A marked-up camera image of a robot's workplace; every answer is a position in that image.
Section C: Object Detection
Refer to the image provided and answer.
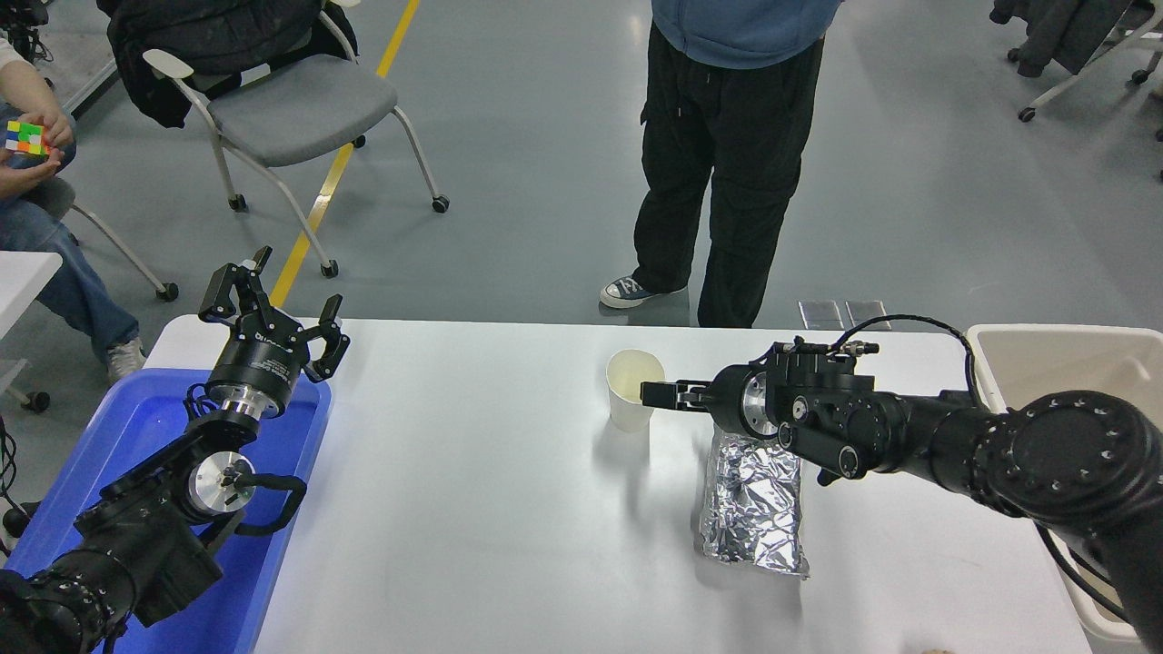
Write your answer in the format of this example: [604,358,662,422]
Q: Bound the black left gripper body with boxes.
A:
[207,313,306,410]

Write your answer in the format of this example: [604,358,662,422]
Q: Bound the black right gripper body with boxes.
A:
[711,364,755,439]

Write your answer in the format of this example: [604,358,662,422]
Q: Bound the white paper cup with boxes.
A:
[606,349,667,433]

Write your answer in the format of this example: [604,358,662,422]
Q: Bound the multicoloured puzzle cube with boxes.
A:
[5,120,51,160]

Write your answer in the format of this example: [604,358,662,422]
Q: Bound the seated person's left hand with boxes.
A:
[25,104,76,151]

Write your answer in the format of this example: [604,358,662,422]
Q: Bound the seated person's right hand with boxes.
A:
[0,145,66,200]

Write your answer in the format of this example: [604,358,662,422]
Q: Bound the crumpled silver foil packet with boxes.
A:
[698,427,811,580]

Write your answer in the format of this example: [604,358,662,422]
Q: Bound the blue plastic tray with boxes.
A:
[5,368,333,654]

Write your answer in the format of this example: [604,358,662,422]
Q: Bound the seated person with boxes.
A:
[0,36,146,382]

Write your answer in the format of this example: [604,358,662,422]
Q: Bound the grey seat wheeled chair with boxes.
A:
[143,0,451,280]

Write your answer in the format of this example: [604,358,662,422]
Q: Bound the standing person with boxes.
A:
[599,0,846,328]

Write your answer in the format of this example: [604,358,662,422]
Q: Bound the seated person's wheeled chair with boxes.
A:
[23,177,180,303]

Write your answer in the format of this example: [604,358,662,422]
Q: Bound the small white side table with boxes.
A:
[0,252,65,416]

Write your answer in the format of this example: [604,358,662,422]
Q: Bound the black jacket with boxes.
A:
[97,0,360,130]

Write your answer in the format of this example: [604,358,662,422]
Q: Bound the large pale plastic bin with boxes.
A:
[965,324,1163,642]

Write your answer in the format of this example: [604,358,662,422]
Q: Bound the black equipment stand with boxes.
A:
[0,0,54,92]

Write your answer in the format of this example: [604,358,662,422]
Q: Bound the dark grey jacket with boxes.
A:
[989,0,1137,78]

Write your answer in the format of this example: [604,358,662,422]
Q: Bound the black floor cables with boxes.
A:
[0,413,42,557]

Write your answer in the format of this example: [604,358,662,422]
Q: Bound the white frame wheeled chair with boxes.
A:
[1018,0,1163,124]

